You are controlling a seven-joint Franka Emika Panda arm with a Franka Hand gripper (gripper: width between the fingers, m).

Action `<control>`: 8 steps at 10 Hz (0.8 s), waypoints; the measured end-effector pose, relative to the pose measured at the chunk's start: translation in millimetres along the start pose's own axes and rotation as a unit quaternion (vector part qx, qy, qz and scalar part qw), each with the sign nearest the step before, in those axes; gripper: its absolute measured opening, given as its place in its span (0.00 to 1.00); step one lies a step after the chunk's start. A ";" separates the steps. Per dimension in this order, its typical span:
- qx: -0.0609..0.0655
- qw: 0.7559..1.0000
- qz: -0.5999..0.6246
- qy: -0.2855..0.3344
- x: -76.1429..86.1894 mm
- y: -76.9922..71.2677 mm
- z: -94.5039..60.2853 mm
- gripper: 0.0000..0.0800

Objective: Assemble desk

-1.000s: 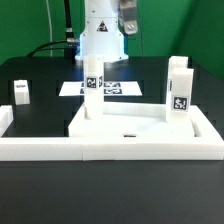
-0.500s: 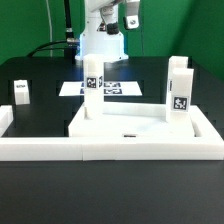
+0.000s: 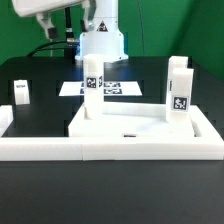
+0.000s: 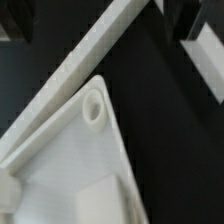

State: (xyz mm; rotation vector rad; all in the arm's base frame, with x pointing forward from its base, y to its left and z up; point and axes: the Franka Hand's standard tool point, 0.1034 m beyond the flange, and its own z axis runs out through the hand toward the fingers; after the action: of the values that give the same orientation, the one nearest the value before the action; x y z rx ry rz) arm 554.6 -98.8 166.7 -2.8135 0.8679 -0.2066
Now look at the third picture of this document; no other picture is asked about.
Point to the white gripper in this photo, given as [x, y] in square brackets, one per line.
[25, 8]

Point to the white desk top tray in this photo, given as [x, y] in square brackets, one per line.
[122, 119]

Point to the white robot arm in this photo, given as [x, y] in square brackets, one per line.
[100, 32]

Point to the marker tag sheet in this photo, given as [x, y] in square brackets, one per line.
[120, 88]

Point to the white U-shaped fence frame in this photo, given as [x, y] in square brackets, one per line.
[206, 145]

